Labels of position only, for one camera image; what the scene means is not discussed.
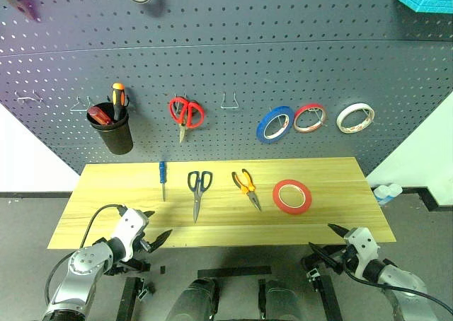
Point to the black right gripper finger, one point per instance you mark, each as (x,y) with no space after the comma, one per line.
(339,230)
(326,258)

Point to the black plastic cup holder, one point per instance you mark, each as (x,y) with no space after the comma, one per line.
(115,137)

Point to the wide red tape roll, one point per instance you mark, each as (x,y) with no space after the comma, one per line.
(276,197)

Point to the white tape roll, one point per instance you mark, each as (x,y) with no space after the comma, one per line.
(341,118)

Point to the grey metal pegboard wall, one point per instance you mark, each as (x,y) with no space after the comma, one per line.
(226,52)

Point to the black upright bar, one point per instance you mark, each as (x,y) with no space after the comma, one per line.
(262,300)

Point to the orange and black pliers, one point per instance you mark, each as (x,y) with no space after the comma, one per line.
(254,199)

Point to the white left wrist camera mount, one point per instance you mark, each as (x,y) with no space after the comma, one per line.
(129,225)

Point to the dark rounded shape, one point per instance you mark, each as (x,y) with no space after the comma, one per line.
(286,300)
(194,300)

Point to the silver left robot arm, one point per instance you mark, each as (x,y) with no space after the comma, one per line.
(81,264)

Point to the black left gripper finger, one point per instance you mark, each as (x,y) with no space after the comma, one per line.
(160,239)
(149,214)

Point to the black floor tape strip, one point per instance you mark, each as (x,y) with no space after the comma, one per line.
(233,272)

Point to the black metal table leg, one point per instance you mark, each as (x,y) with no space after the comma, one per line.
(129,300)
(327,296)

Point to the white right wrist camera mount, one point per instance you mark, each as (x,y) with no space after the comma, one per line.
(361,243)

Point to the orange and black screwdriver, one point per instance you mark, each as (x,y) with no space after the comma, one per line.
(118,98)

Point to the clear bottle with blue cap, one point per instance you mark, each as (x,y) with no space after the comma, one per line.
(395,189)
(382,195)

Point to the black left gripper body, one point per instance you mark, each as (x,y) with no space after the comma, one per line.
(142,241)

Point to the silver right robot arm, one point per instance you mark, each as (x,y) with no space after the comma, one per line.
(403,282)

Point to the blue tape roll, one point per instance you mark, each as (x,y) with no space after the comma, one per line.
(262,127)

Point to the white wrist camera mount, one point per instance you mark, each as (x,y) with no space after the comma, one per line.
(361,243)
(129,225)

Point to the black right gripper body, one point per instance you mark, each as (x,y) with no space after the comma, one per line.
(345,258)

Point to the thin red tape roll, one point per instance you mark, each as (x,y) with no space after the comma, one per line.
(298,115)

